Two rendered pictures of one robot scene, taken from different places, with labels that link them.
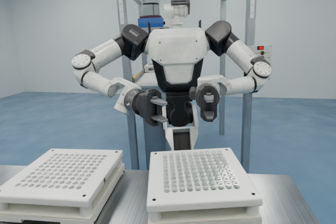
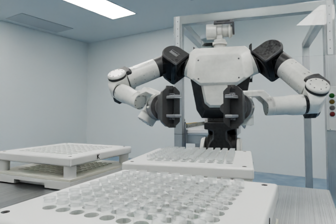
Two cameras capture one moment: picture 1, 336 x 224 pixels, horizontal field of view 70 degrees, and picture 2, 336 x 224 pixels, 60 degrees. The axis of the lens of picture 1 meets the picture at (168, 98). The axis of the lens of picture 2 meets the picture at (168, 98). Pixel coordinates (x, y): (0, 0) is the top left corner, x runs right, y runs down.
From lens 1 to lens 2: 0.32 m
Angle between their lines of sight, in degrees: 23
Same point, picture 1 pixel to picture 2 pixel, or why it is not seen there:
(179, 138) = not seen: hidden behind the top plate
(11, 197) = (11, 154)
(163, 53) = (201, 71)
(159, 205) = (134, 164)
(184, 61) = (224, 80)
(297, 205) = (318, 206)
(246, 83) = (294, 100)
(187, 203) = (164, 165)
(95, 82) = (125, 92)
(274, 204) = (287, 202)
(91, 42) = not seen: hidden behind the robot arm
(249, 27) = (328, 65)
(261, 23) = not seen: outside the picture
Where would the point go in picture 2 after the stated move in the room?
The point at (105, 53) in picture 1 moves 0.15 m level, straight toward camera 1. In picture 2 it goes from (142, 70) to (137, 64)
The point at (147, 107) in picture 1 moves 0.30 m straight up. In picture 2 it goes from (163, 104) to (163, 5)
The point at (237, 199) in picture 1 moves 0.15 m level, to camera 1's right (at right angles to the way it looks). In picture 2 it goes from (221, 167) to (315, 171)
